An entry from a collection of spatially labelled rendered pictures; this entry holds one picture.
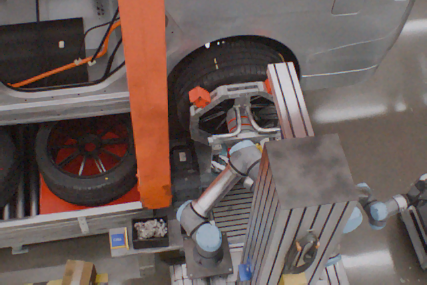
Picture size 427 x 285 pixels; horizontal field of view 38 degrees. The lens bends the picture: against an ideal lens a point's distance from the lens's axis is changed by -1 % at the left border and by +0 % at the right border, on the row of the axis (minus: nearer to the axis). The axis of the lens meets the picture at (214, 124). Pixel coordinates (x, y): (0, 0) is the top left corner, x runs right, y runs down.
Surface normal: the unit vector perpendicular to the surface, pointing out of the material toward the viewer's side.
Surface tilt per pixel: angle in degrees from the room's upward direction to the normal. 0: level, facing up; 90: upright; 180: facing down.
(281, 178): 0
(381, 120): 0
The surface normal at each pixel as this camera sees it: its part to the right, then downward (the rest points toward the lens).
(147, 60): 0.18, 0.82
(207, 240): 0.12, -0.47
